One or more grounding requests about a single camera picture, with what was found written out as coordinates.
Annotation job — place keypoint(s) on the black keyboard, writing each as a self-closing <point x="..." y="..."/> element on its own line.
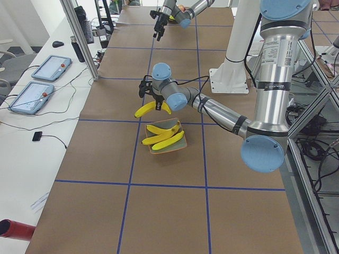
<point x="87" y="31"/>

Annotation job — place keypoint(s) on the upper blue teach pendant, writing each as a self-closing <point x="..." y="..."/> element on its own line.
<point x="52" y="68"/>

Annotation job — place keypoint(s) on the black water bottle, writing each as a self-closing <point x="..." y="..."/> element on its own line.
<point x="77" y="49"/>

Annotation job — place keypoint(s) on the red cylinder tube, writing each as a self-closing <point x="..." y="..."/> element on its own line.
<point x="16" y="230"/>

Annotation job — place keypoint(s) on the blue teach pendant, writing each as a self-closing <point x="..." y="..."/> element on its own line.
<point x="52" y="68"/>
<point x="32" y="98"/>

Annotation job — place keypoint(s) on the aluminium frame post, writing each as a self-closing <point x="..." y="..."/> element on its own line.
<point x="77" y="31"/>

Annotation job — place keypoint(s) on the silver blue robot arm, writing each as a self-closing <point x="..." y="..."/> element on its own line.
<point x="284" y="23"/>
<point x="183" y="18"/>

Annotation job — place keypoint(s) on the black computer mouse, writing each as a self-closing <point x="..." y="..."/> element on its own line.
<point x="57" y="44"/>

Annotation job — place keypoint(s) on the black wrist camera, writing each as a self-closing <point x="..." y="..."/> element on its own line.
<point x="145" y="88"/>
<point x="154" y="14"/>

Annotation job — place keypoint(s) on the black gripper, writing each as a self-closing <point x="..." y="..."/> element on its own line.
<point x="158" y="99"/>
<point x="161" y="22"/>

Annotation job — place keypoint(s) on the brown wicker fruit basket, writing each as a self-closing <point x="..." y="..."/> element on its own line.
<point x="172" y="20"/>

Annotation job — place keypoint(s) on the lower blue teach pendant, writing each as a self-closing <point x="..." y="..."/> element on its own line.
<point x="32" y="98"/>

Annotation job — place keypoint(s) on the small black puck device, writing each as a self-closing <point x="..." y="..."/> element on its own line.
<point x="37" y="136"/>

